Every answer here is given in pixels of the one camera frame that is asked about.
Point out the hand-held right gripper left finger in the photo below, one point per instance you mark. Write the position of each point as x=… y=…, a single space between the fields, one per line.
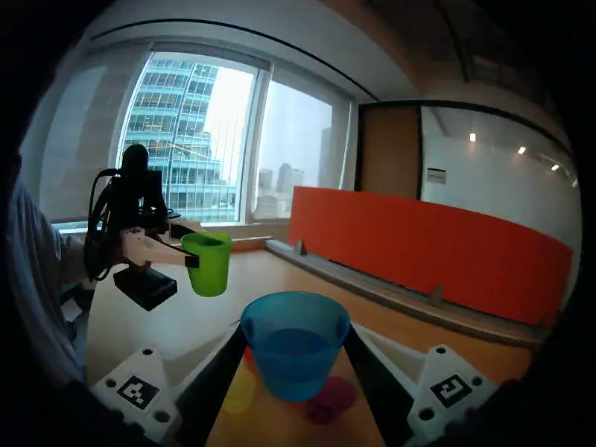
x=139 y=372

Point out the green plastic cup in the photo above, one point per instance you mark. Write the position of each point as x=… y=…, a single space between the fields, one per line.
x=209 y=270

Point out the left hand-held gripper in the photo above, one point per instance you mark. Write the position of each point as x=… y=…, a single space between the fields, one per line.
x=135 y=195

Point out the person's body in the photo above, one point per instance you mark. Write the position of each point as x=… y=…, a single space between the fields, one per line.
x=32 y=279

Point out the blue plastic cup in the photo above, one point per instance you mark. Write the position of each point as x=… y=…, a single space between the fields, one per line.
x=298 y=358

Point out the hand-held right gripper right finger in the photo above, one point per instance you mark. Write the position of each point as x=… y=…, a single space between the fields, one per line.
x=447 y=372

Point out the yellow plastic cup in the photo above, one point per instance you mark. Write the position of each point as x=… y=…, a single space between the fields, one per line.
x=240 y=393

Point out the magenta plastic cup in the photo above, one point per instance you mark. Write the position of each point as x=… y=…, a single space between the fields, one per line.
x=333 y=400

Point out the red desk screen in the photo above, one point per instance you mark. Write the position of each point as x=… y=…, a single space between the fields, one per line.
x=419 y=251

